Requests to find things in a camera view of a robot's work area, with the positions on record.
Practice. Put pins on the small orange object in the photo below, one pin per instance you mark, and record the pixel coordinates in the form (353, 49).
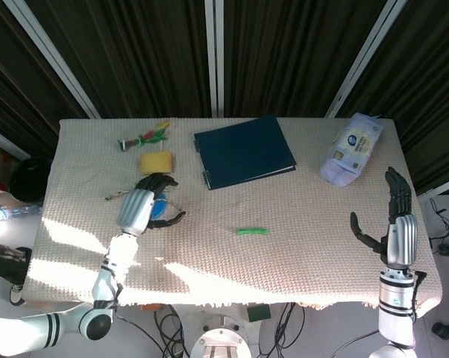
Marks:
(151, 307)

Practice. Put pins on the yellow sponge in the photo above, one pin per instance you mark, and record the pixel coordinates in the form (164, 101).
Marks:
(155, 162)

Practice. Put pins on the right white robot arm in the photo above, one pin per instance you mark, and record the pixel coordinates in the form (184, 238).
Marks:
(396, 309)

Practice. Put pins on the green stick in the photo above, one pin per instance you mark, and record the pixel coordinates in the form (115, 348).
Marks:
(252, 231)

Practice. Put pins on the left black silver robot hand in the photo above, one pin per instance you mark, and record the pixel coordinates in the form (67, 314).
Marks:
(135, 209)

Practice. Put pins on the lilac wet wipes pack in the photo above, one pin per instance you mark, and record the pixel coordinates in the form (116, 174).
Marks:
(353, 149)

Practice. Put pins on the round white robot base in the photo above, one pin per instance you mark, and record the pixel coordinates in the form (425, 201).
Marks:
(220, 335)

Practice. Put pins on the dark green box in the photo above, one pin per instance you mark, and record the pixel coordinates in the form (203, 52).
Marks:
(259, 312)

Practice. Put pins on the black tripod foot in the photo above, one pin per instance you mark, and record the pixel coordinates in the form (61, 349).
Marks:
(446, 329)

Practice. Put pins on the dark brown curtain panel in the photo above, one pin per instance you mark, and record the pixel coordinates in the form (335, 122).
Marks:
(135, 56)
(284, 56)
(15, 74)
(433, 93)

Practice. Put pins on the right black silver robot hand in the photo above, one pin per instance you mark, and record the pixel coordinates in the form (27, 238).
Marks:
(401, 238)

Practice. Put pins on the colourful feather shuttlecock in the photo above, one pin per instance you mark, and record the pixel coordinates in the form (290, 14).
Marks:
(146, 138)

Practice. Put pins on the beige waffle tablecloth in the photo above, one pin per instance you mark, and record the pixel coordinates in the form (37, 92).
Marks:
(247, 268)

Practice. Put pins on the white black shoe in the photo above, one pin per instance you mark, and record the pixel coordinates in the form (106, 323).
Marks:
(17, 296)

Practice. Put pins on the white metal frame post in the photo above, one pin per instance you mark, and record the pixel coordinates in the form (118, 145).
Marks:
(53, 56)
(441, 188)
(4, 139)
(367, 56)
(214, 56)

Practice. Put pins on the blue round disc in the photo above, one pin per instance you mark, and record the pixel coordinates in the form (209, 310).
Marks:
(159, 209)

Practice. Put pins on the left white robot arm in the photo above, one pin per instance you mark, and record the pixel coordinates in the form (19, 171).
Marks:
(116, 261)

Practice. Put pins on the person leg black trousers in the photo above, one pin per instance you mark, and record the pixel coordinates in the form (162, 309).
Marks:
(8, 261)

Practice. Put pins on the black bag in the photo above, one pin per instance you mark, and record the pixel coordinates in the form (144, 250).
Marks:
(28, 179)

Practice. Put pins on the blue plastic bag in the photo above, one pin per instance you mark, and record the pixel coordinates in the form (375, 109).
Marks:
(8, 214)

